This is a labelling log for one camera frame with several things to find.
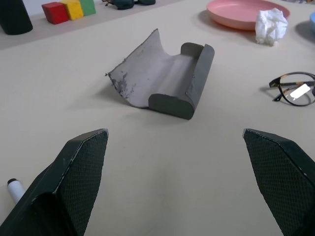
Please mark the pink plate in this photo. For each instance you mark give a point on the pink plate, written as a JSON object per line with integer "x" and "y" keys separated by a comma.
{"x": 233, "y": 12}

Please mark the green wooden block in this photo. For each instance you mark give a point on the green wooden block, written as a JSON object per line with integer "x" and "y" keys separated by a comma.
{"x": 88, "y": 7}

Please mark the tortoiseshell eyeglasses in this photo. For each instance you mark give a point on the tortoiseshell eyeglasses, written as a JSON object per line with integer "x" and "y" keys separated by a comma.
{"x": 272, "y": 83}

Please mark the blue plate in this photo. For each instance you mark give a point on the blue plate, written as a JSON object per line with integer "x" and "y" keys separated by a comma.
{"x": 313, "y": 22}

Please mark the white marker with black cap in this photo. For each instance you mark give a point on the white marker with black cap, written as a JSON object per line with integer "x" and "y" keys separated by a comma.
{"x": 15, "y": 190}

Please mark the dark cylindrical cup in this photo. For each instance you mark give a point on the dark cylindrical cup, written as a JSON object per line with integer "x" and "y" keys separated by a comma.
{"x": 13, "y": 17}

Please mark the crumpled white tissue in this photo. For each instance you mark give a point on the crumpled white tissue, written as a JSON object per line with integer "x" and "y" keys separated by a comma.
{"x": 270, "y": 27}

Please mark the grey glasses case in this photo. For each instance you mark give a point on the grey glasses case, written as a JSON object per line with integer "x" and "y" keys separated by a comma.
{"x": 160, "y": 81}

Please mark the red wooden block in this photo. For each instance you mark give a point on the red wooden block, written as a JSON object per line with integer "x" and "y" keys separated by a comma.
{"x": 54, "y": 13}

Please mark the dark rounded object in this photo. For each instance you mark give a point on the dark rounded object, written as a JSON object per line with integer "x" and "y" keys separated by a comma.
{"x": 147, "y": 2}
{"x": 123, "y": 4}

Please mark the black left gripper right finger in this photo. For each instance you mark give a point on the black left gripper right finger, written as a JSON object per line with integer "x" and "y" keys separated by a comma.
{"x": 288, "y": 182}

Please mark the yellow wooden block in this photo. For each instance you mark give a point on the yellow wooden block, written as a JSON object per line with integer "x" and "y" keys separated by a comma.
{"x": 73, "y": 9}

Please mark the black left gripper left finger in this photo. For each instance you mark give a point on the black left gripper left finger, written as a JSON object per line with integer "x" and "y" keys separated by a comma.
{"x": 61, "y": 186}

